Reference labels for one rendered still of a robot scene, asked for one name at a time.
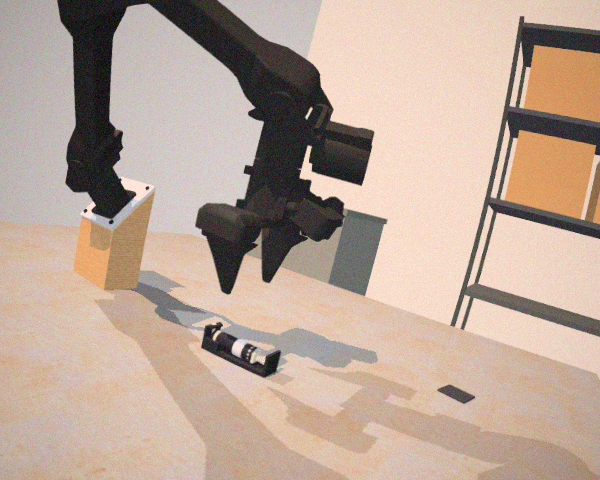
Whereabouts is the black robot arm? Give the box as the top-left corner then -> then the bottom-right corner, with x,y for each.
57,0 -> 375,242

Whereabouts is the black and white battery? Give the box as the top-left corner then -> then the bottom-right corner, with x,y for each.
210,329 -> 260,362

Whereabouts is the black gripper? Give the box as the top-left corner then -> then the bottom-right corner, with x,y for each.
195,158 -> 308,295

